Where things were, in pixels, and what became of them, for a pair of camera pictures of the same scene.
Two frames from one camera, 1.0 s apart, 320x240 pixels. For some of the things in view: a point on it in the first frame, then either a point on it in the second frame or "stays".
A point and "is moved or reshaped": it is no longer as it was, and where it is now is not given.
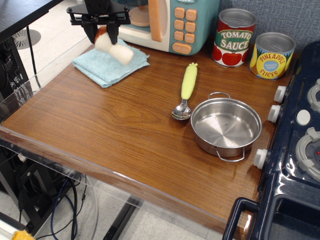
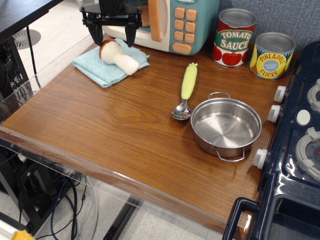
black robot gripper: [94, 12] → [112, 12]
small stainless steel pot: [225, 127] stays
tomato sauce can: [235, 29] stays
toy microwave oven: [188, 27] stays
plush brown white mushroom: [103, 43] is moved or reshaped
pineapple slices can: [272, 55] stays
